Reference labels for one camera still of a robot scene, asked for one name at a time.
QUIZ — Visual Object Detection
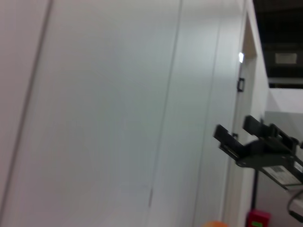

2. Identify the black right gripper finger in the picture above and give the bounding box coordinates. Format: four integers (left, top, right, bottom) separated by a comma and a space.
243, 115, 271, 138
214, 124, 256, 159

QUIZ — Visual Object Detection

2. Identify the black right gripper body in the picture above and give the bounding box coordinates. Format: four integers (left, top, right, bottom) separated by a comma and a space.
235, 122, 303, 190

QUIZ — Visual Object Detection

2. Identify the orange woven rectangular basket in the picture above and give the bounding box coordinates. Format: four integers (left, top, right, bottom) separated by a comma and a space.
203, 220, 229, 227

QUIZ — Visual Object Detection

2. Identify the black vertical pipe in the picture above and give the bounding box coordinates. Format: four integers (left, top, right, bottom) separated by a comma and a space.
253, 169, 259, 210

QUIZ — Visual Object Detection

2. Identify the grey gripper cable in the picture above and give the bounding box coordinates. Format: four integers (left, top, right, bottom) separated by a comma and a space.
287, 188, 303, 223

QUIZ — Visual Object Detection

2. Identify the red wall box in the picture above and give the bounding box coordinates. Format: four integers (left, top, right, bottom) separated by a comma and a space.
247, 209, 271, 227

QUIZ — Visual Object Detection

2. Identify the grey rectangular wall sign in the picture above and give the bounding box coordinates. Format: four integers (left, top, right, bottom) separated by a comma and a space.
275, 52, 297, 64

